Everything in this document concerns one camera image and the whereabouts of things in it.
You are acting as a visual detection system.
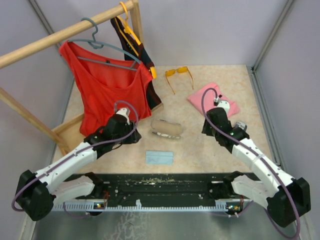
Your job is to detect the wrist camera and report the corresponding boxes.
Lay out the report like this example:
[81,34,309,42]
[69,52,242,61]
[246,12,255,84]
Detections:
[213,96,230,113]
[116,107,131,118]

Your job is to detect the red tank top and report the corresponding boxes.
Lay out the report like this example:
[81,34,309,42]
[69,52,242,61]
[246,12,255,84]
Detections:
[59,41,153,136]

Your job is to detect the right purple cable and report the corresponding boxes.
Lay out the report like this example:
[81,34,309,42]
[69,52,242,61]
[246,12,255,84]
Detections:
[201,87,301,238]

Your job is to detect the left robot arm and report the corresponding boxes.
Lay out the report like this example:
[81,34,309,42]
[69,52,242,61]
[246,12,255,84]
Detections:
[11,114,141,221]

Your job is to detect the narrow blue cleaning cloth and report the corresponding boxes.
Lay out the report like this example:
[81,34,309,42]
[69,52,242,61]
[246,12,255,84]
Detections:
[145,150,174,165]

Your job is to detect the folded pink t-shirt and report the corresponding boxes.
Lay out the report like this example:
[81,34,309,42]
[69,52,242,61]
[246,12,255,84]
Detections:
[187,82,240,117]

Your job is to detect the yellow clothes hanger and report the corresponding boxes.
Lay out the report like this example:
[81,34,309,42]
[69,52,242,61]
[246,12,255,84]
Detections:
[114,1,157,79]

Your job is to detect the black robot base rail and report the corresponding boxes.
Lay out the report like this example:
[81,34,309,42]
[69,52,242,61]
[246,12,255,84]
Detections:
[54,171,247,215]

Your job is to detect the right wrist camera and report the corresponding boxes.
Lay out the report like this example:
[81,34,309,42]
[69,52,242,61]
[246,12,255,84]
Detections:
[213,96,230,113]

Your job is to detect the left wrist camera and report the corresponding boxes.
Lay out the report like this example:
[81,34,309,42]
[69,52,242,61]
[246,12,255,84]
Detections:
[116,107,131,118]

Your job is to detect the grey patterned glasses case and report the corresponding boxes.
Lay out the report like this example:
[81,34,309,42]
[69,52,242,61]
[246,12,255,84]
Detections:
[151,119,183,139]

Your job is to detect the orange sunglasses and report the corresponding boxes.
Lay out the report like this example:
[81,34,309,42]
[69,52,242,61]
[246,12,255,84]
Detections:
[165,66,195,95]

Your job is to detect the wooden clothes rack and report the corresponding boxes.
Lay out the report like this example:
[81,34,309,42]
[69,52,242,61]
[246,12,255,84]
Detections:
[0,0,165,156]

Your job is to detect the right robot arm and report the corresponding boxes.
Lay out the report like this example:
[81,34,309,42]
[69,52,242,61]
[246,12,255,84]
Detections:
[202,107,311,228]

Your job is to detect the dark navy maroon garment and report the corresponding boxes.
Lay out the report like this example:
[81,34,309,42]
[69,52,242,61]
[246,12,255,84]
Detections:
[110,16,162,110]

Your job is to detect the grey-blue clothes hanger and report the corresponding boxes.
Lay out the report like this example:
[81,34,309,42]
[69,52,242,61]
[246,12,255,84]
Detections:
[68,17,142,71]

